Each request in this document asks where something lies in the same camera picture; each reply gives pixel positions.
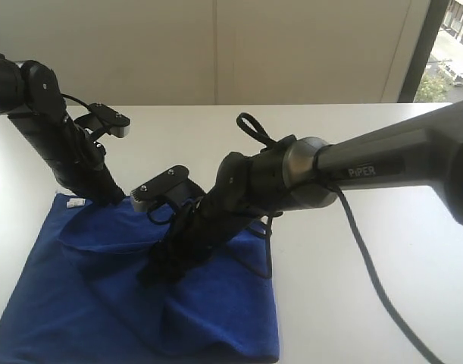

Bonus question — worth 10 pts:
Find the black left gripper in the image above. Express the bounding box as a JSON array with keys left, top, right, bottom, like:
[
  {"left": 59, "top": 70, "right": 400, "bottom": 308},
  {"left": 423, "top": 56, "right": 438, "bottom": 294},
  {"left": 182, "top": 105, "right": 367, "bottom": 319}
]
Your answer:
[{"left": 9, "top": 113, "right": 124, "bottom": 206}]

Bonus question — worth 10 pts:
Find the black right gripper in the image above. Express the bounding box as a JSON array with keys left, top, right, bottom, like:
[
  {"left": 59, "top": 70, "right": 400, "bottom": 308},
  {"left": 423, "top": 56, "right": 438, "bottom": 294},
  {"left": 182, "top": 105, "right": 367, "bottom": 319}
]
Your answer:
[{"left": 136, "top": 192, "right": 261, "bottom": 287}]

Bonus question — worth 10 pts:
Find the blue microfiber towel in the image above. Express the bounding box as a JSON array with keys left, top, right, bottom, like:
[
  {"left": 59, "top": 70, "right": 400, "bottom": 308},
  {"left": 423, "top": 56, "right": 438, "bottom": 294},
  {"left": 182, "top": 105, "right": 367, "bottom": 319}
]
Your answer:
[{"left": 0, "top": 194, "right": 280, "bottom": 363}]

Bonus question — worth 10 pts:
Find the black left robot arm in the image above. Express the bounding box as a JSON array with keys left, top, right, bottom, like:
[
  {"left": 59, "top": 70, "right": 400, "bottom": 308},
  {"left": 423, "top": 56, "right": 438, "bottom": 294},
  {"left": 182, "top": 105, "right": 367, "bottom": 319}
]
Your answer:
[{"left": 0, "top": 54, "right": 130, "bottom": 206}]

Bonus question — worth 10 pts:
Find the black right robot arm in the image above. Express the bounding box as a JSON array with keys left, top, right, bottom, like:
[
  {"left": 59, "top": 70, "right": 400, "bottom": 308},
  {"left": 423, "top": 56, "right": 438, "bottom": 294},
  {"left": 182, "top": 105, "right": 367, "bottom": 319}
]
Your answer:
[{"left": 132, "top": 101, "right": 463, "bottom": 286}]

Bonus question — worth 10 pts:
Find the white label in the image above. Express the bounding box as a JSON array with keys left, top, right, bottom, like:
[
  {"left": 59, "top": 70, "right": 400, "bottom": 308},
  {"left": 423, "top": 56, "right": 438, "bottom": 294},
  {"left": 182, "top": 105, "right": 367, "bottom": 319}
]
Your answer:
[{"left": 66, "top": 198, "right": 86, "bottom": 209}]

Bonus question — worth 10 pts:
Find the white partition panel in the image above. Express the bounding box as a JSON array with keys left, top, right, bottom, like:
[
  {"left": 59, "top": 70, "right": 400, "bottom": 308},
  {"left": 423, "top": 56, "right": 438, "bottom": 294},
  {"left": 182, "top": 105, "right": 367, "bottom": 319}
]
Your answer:
[{"left": 0, "top": 1, "right": 430, "bottom": 105}]

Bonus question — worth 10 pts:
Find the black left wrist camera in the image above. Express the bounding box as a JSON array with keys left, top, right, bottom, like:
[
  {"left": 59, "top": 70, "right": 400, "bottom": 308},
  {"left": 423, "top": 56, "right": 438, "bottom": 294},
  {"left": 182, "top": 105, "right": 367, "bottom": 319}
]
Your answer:
[{"left": 75, "top": 103, "right": 130, "bottom": 141}]

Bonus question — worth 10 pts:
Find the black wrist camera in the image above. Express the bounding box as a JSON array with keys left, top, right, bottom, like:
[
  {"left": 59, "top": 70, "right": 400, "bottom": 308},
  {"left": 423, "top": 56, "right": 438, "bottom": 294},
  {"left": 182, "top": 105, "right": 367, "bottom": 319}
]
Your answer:
[
  {"left": 130, "top": 165, "right": 205, "bottom": 212},
  {"left": 75, "top": 103, "right": 130, "bottom": 141}
]

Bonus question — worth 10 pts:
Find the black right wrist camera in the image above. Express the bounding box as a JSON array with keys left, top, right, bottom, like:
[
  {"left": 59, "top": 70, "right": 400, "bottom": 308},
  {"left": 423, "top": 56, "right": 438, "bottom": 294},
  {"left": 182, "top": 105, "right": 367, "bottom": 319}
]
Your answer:
[{"left": 130, "top": 165, "right": 205, "bottom": 212}]

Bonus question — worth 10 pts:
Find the dark window frame post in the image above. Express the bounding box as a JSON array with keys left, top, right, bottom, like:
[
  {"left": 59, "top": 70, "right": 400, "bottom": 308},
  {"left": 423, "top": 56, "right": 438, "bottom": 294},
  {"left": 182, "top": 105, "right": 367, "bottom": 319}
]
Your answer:
[{"left": 397, "top": 0, "right": 449, "bottom": 103}]

